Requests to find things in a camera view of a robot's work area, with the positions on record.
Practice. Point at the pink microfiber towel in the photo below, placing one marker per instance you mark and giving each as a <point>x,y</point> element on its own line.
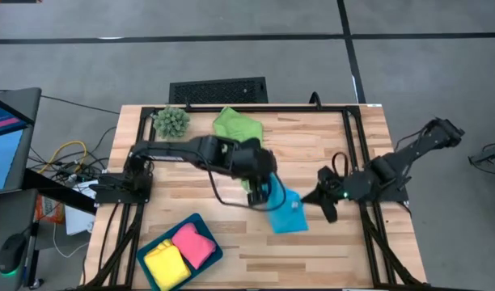
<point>195,246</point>

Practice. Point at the black perforated box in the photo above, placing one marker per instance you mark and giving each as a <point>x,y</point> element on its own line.
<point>219,91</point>

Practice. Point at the black computer mouse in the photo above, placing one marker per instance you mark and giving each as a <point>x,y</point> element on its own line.
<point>12,254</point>

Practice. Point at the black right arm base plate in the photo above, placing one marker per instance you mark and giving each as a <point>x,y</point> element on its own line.
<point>393,196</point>

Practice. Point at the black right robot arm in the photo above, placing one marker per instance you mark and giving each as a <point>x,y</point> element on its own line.
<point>397,169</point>

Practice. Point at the potted artificial green plant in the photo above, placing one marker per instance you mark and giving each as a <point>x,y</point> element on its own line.
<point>170,122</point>

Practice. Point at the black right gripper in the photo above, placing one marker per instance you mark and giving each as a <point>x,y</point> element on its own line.
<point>334,186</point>

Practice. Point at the white paper sheet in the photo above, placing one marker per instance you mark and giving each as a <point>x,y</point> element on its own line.
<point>79,220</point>

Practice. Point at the black metal table frame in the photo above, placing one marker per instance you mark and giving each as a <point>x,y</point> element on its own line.
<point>304,109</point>

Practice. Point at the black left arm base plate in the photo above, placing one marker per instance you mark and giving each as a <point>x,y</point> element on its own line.
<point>110,192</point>

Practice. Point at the teal plastic tray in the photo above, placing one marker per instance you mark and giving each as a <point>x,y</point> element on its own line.
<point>213,254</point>

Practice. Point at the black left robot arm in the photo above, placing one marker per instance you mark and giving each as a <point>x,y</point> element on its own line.
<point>178,151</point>

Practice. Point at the green microfiber towel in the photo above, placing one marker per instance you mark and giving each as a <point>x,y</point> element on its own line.
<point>237,125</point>

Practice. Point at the orange packet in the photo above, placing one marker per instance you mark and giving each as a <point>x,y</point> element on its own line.
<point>49,210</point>

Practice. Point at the blue microfiber towel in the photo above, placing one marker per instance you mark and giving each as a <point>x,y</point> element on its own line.
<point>290,218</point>

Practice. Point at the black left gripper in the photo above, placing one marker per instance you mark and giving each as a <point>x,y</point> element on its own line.
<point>251,161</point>

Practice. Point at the computer monitor with blue screen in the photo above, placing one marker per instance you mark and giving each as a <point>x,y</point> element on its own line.
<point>5,149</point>

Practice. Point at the grey side desk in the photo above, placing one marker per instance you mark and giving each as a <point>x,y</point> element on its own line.
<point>5,214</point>

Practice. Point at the yellow microfiber towel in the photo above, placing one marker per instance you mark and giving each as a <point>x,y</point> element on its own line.
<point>166,266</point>

